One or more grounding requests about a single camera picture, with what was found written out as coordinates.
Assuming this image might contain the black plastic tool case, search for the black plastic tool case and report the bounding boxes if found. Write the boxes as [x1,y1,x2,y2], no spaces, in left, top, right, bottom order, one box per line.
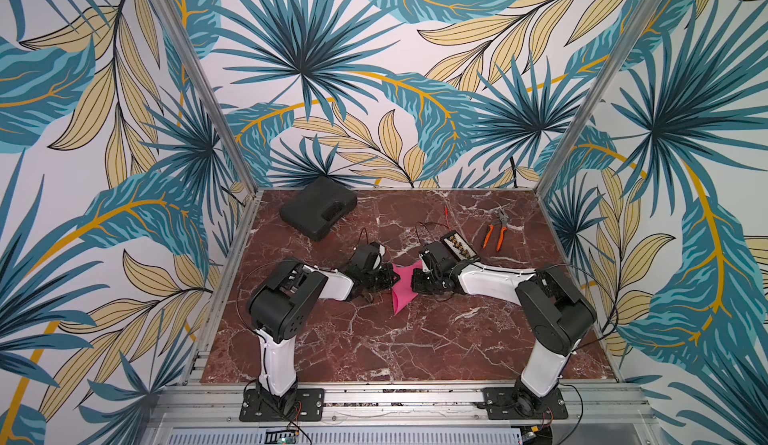
[280,176,357,242]

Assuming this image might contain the green circuit board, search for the green circuit board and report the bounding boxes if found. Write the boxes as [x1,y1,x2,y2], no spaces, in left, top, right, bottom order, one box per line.
[264,430,300,445]

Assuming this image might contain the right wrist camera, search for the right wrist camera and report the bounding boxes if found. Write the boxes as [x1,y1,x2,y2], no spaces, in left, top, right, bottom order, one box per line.
[419,253,434,273]

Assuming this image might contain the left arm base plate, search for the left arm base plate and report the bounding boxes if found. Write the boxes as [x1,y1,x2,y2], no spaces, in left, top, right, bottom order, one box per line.
[239,386,325,423]

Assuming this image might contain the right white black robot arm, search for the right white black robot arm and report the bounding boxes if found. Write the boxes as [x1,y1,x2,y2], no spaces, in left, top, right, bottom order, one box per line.
[412,240,597,399]

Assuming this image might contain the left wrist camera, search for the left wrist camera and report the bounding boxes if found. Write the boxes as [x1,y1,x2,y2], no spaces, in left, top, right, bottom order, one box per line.
[366,242,385,271]

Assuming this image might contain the left aluminium frame post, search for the left aluminium frame post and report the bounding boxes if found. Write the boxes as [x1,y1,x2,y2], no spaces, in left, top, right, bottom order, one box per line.
[149,0,258,197]

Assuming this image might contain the right aluminium frame post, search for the right aluminium frame post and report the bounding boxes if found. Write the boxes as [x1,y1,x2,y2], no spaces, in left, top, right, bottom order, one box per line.
[535,0,662,200]

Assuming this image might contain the pink square paper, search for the pink square paper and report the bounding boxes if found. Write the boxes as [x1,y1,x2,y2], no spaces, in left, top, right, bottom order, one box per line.
[391,261,422,315]

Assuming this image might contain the aluminium front rail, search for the aluminium front rail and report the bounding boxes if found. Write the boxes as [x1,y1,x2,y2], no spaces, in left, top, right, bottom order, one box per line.
[148,380,657,429]

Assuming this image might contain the red black probe wire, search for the red black probe wire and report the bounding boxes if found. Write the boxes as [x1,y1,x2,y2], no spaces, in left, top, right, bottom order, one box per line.
[413,207,452,234]

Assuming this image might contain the orange handled pliers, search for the orange handled pliers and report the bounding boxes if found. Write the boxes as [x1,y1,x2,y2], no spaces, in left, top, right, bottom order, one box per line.
[482,211,509,252]

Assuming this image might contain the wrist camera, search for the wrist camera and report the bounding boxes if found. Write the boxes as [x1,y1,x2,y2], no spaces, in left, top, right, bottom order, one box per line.
[366,242,385,271]
[419,253,434,273]

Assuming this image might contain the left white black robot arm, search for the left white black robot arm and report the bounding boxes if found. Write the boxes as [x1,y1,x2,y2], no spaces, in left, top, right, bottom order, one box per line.
[247,242,400,400]

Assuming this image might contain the aluminium frame post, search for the aluminium frame post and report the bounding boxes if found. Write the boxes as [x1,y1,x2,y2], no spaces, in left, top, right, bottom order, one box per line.
[149,0,258,197]
[535,0,662,200]

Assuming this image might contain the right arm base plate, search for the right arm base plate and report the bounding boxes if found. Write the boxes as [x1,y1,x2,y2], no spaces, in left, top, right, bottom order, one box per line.
[482,387,569,422]

